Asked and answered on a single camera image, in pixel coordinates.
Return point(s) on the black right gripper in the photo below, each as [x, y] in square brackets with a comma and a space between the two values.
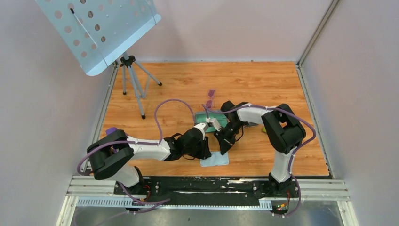
[226, 143]

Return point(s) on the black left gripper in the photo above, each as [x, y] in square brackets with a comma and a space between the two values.
[204, 151]

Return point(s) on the light blue cloth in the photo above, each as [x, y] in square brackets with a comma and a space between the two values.
[216, 159]

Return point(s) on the flag print glasses case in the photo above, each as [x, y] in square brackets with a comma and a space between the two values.
[250, 124]

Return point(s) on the grey-green glasses case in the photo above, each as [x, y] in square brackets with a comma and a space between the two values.
[201, 116]

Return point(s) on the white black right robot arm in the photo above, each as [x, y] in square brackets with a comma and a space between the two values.
[284, 131]

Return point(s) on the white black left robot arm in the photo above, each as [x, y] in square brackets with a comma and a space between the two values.
[110, 155]

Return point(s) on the pink transparent sunglasses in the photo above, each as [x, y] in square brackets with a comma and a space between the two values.
[211, 95]

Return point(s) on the purple glasses case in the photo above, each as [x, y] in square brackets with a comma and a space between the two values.
[111, 130]

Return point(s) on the perforated metal music stand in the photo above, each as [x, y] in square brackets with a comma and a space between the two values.
[100, 32]

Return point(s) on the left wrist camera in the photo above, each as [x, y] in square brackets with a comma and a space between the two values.
[202, 127]

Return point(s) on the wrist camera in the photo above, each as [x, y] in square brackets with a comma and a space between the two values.
[202, 127]
[214, 122]

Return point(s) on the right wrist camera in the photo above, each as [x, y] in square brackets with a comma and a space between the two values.
[214, 122]

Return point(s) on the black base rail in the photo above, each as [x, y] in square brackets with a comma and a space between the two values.
[225, 193]

